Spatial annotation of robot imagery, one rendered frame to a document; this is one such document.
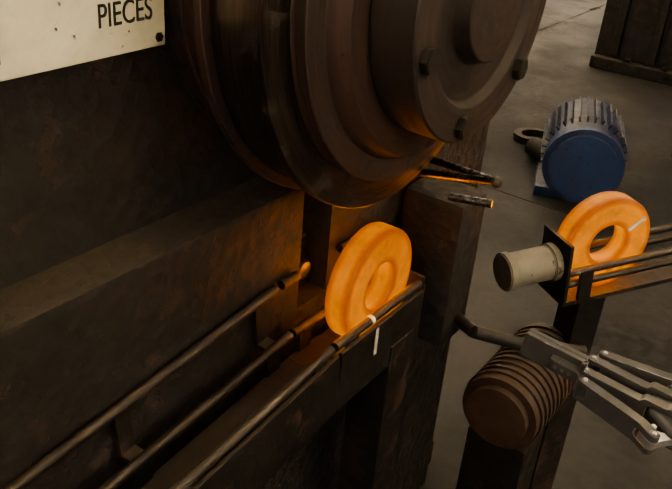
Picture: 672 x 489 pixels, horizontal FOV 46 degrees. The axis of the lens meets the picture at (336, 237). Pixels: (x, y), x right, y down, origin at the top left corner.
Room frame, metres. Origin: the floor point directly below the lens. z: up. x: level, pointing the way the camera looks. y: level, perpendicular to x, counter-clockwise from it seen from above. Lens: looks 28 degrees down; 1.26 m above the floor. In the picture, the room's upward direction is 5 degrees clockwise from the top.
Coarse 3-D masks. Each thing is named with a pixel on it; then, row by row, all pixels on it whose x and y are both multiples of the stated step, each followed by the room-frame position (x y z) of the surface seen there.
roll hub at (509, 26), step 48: (384, 0) 0.67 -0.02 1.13; (432, 0) 0.67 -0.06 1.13; (480, 0) 0.73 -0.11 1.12; (528, 0) 0.86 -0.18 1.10; (384, 48) 0.67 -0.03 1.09; (480, 48) 0.74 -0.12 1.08; (528, 48) 0.87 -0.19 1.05; (384, 96) 0.70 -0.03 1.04; (432, 96) 0.69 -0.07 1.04; (480, 96) 0.79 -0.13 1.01
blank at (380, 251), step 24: (360, 240) 0.84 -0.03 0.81; (384, 240) 0.85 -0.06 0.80; (408, 240) 0.91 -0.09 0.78; (336, 264) 0.82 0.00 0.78; (360, 264) 0.82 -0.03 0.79; (384, 264) 0.89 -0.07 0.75; (408, 264) 0.91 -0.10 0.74; (336, 288) 0.81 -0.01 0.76; (360, 288) 0.82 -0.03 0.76; (384, 288) 0.88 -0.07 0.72; (336, 312) 0.80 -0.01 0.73; (360, 312) 0.82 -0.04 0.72
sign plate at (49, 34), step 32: (0, 0) 0.58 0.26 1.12; (32, 0) 0.60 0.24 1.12; (64, 0) 0.63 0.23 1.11; (96, 0) 0.65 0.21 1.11; (128, 0) 0.68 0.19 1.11; (160, 0) 0.71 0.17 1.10; (0, 32) 0.58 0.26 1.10; (32, 32) 0.60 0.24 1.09; (64, 32) 0.63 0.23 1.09; (96, 32) 0.65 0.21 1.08; (128, 32) 0.68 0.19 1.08; (160, 32) 0.71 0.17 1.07; (0, 64) 0.57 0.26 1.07; (32, 64) 0.60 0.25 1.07; (64, 64) 0.62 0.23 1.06
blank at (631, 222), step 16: (608, 192) 1.12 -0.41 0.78; (576, 208) 1.10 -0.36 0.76; (592, 208) 1.08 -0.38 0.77; (608, 208) 1.09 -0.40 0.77; (624, 208) 1.10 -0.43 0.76; (640, 208) 1.11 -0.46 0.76; (576, 224) 1.07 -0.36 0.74; (592, 224) 1.08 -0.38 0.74; (608, 224) 1.09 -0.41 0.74; (624, 224) 1.10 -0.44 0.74; (640, 224) 1.11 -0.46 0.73; (576, 240) 1.07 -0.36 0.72; (624, 240) 1.11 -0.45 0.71; (640, 240) 1.12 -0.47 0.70; (576, 256) 1.07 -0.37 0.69; (592, 256) 1.11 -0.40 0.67; (608, 256) 1.11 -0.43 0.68; (624, 256) 1.11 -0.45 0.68
